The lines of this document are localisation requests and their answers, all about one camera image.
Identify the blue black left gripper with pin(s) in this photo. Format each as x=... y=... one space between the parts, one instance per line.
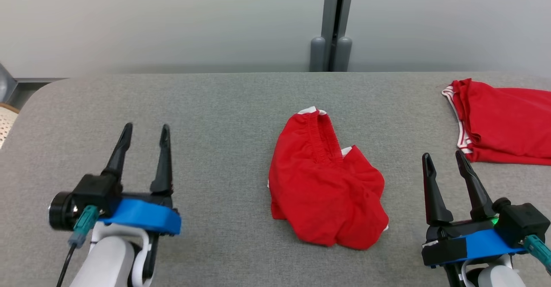
x=142 y=214

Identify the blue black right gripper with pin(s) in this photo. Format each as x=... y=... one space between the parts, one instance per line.
x=482 y=244

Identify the red white basketball jersey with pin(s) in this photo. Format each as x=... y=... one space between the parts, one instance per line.
x=508 y=123

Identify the red basketball shorts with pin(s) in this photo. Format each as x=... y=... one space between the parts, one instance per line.
x=323 y=192

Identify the black cylindrical left gripper motor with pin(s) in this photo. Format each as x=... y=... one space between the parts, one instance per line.
x=60 y=211

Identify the cream perforated laundry basket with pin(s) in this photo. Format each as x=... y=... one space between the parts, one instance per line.
x=5 y=125

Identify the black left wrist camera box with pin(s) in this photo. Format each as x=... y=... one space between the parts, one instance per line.
x=97 y=192

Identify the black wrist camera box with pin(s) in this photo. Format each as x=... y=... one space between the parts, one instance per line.
x=521 y=220
x=97 y=192

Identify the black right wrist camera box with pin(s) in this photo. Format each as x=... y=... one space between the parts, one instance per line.
x=521 y=220

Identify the grey metal frame post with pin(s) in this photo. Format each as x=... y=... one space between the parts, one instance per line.
x=3 y=84

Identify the grey rounded post foot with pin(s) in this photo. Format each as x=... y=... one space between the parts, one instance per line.
x=317 y=54
x=344 y=54

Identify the grey partition joint post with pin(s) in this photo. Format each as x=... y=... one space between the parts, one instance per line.
x=333 y=3

